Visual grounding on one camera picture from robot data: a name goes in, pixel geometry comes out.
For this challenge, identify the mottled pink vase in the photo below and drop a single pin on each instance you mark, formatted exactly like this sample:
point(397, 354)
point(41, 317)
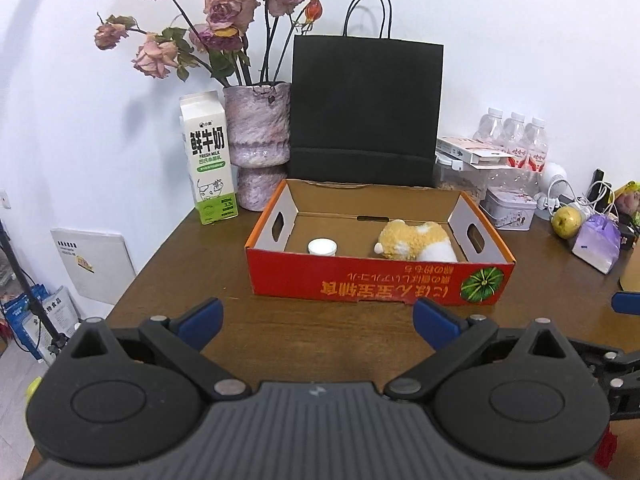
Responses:
point(256, 125)

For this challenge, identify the bunch of dried roses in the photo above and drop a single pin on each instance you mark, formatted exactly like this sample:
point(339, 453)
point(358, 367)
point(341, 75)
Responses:
point(222, 10)

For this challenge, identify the colourful snack packet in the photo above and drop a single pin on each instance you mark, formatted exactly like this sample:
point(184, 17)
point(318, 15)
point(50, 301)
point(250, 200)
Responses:
point(629, 200)

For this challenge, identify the yellow plush toy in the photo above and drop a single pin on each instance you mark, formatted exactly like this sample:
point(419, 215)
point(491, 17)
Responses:
point(410, 241)

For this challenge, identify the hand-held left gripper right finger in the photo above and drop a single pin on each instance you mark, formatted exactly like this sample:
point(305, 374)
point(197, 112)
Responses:
point(435, 322)

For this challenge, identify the white green milk carton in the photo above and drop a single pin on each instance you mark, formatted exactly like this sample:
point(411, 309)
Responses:
point(207, 160)

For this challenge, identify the floral tin box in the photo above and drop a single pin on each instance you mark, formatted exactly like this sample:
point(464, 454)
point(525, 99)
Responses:
point(507, 208)

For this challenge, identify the clear plastic container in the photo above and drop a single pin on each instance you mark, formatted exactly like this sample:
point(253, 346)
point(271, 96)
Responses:
point(500, 181)

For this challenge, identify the white wall socket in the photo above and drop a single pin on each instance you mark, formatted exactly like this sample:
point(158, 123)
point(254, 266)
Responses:
point(5, 199)

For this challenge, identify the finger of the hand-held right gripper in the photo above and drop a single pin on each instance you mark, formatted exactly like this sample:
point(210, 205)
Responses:
point(627, 303)
point(612, 370)

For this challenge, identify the small purple bag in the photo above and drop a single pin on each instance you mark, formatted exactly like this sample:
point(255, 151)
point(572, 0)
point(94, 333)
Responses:
point(597, 242)

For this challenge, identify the clear water bottle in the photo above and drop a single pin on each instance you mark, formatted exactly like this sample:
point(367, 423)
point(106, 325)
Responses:
point(487, 127)
point(536, 145)
point(514, 135)

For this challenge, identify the green yellow apple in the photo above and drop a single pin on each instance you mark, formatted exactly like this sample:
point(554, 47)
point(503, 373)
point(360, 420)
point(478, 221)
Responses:
point(567, 221)

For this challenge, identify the black paper bag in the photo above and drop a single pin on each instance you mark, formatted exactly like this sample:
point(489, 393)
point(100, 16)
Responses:
point(365, 100)

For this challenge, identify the black tripod stand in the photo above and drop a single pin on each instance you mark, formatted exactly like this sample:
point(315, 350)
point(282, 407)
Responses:
point(27, 295)

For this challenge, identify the blue packet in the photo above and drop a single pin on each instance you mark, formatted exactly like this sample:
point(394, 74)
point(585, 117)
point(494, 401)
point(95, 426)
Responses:
point(15, 320)

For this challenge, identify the small white jar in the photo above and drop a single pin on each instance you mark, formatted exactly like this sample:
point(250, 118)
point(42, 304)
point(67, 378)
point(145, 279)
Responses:
point(321, 246)

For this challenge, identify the white grey packet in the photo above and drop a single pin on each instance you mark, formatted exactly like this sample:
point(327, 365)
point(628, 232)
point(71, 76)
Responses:
point(60, 310)

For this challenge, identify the white wall panel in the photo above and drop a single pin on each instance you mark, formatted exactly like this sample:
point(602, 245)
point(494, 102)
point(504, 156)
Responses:
point(92, 265)

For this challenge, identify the flat white pink box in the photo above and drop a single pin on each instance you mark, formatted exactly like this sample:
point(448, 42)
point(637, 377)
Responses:
point(465, 148)

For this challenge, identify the black adaptor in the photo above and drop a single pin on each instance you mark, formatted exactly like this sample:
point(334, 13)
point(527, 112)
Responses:
point(598, 179)

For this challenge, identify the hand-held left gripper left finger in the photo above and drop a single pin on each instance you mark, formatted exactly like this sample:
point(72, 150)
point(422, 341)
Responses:
point(202, 322)

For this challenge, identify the white round device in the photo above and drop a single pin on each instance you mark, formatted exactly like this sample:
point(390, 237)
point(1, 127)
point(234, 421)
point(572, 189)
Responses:
point(555, 172)

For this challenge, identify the small yellow object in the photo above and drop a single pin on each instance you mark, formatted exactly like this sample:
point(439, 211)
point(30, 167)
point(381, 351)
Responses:
point(33, 389)

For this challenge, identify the red cardboard box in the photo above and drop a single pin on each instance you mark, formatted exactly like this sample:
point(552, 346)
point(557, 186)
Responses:
point(350, 284)

